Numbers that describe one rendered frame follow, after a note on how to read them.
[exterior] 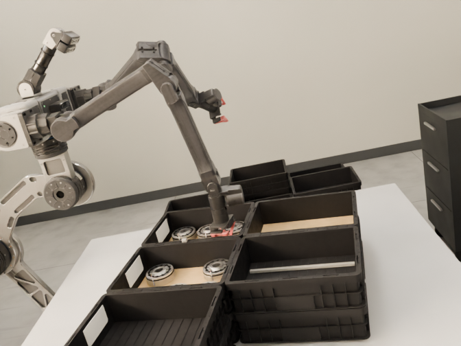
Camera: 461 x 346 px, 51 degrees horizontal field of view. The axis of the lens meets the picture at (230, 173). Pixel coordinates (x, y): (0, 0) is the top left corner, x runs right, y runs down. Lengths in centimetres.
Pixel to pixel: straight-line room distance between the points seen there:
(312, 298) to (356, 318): 14
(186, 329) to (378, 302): 63
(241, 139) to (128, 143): 114
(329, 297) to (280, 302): 14
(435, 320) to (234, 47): 352
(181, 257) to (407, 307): 79
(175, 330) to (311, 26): 360
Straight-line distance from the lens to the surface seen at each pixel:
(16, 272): 249
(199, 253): 178
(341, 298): 146
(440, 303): 168
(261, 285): 145
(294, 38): 467
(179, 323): 155
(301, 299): 146
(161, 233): 201
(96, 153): 508
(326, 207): 195
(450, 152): 284
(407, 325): 159
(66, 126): 170
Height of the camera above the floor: 168
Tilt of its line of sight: 18 degrees down
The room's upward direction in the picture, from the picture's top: 13 degrees counter-clockwise
